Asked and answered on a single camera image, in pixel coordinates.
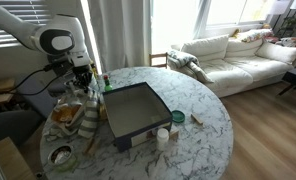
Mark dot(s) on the orange Cheetos packet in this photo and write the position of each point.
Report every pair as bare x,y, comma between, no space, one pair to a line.
65,113

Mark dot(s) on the white plastic jar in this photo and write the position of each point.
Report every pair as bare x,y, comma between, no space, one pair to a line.
162,139

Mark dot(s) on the white curtain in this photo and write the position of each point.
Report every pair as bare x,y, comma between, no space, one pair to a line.
121,30

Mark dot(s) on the brown wooden sticks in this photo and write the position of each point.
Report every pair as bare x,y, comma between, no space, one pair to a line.
92,146

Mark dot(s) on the navy blue open box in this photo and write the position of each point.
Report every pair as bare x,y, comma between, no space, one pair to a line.
135,114

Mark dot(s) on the grey folded blanket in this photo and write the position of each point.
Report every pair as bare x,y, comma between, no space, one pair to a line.
187,64

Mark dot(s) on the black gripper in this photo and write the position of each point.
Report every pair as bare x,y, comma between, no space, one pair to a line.
83,76

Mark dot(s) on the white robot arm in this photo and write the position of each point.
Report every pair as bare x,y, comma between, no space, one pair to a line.
62,35

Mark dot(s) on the white fabric sofa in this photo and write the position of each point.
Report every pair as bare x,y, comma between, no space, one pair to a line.
236,64

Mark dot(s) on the natural wooden chair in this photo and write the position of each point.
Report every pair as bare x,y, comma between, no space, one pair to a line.
158,60

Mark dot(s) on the green bottle red cap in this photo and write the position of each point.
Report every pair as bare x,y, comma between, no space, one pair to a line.
108,86

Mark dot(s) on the small wooden block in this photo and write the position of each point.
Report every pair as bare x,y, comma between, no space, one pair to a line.
197,119

